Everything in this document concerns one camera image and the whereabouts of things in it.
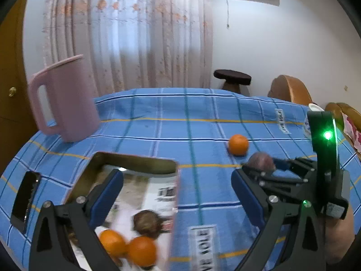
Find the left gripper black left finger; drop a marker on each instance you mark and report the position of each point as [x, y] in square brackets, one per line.
[51, 248]

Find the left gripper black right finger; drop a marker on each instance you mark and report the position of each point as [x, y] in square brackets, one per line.
[294, 242]

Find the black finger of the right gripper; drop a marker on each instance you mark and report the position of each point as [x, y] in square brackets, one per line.
[304, 168]
[280, 186]

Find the orange tangerine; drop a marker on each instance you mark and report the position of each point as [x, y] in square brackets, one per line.
[114, 243]
[142, 251]
[238, 145]

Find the large purple mangosteen fruit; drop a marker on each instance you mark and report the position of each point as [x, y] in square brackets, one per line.
[148, 223]

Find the person's right hand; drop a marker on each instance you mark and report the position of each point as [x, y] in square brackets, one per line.
[339, 237]

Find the pink floral cloth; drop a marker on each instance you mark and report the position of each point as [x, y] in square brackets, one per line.
[352, 132]

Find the black smartphone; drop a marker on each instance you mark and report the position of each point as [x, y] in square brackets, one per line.
[23, 200]

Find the printed paper in tin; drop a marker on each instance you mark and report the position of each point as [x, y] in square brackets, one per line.
[141, 191]

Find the white blue-patterned mug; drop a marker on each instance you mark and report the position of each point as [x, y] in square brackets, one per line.
[309, 122]

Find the brown leather sofa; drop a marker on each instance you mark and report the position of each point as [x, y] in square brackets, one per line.
[337, 108]

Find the brown leather chair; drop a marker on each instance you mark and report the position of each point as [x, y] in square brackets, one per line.
[290, 89]

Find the blue plaid tablecloth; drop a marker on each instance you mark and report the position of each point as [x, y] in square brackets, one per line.
[191, 126]

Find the pink plastic pitcher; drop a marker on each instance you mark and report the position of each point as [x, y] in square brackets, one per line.
[70, 98]

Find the wooden door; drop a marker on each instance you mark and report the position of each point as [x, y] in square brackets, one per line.
[17, 123]

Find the dark round stool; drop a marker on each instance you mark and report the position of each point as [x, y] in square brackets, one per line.
[233, 80]

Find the brass door knob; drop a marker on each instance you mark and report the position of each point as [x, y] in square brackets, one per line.
[12, 91]

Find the floral sheer curtain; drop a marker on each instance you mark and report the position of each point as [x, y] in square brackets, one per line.
[129, 44]

